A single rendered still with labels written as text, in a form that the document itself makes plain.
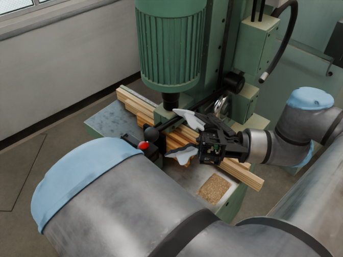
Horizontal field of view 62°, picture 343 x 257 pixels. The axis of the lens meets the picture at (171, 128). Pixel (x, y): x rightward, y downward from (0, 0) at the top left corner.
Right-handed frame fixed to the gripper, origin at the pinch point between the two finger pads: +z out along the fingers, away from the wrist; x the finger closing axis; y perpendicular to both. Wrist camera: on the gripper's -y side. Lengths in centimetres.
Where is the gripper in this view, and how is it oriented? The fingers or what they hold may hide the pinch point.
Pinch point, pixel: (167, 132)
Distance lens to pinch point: 75.2
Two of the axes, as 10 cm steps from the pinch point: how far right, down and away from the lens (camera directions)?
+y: 0.1, 6.0, -8.0
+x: -1.4, 8.0, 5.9
